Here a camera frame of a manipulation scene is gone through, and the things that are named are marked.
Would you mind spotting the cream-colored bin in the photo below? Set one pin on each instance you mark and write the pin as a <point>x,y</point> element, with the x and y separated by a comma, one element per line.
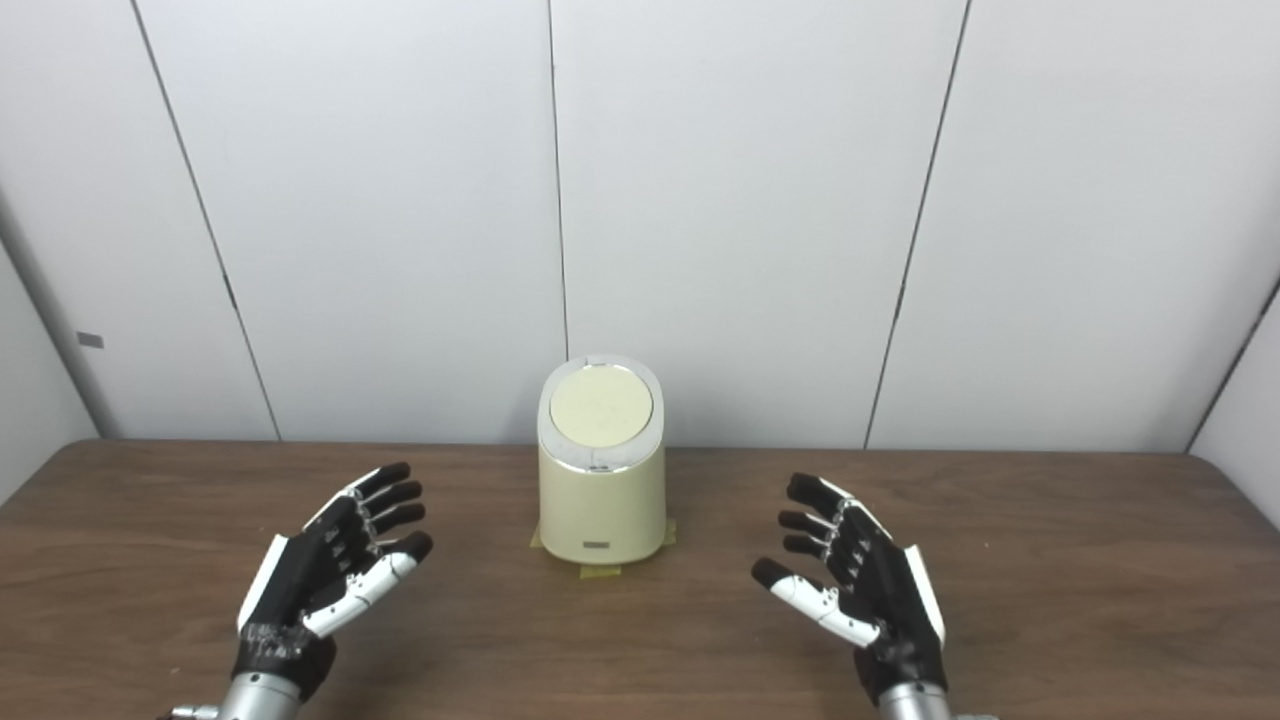
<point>600,510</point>

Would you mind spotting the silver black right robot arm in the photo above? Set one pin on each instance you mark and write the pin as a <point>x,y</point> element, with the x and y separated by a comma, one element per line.
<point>915,705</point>

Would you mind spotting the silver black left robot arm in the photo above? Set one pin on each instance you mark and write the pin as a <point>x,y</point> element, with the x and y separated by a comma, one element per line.
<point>258,700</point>

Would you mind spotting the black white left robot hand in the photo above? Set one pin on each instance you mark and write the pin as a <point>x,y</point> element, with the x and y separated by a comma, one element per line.
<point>300,575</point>

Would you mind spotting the round cream bin lid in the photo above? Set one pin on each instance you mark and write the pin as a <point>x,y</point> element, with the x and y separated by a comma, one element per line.
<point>601,408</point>

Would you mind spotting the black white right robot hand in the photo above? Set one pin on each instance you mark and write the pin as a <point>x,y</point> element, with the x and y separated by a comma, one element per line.
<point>890,600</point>

